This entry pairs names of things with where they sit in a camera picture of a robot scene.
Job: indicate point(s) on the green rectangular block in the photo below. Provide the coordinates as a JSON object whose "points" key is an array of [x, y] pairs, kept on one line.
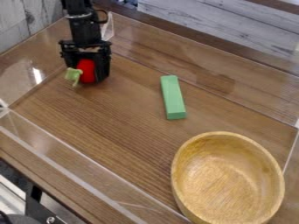
{"points": [[172, 97]]}

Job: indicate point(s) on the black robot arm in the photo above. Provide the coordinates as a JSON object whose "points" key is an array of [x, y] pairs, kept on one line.
{"points": [[86, 52]]}

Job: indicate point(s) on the red plush strawberry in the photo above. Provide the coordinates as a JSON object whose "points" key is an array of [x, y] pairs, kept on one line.
{"points": [[83, 73]]}

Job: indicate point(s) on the wooden bowl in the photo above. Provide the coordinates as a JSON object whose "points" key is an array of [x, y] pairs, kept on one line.
{"points": [[227, 180]]}

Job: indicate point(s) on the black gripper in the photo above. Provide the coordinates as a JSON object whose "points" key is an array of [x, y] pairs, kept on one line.
{"points": [[86, 36]]}

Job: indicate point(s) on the clear acrylic tray wall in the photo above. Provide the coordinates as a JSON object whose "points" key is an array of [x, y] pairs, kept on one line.
{"points": [[95, 144]]}

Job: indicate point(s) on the black table leg bracket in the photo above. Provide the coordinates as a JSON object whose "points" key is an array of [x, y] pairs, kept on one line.
{"points": [[36, 210]]}

